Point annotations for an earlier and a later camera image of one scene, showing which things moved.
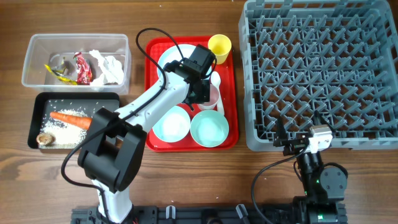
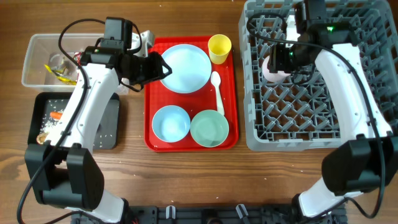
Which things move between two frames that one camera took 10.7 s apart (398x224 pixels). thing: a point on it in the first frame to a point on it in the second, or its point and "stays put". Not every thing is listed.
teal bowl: [209, 128] stays put
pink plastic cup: [214, 96] to [273, 76]
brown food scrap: [46, 139] stays put
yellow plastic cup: [221, 45] stays put
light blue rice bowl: [174, 126] stays put
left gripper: [206, 94] to [157, 63]
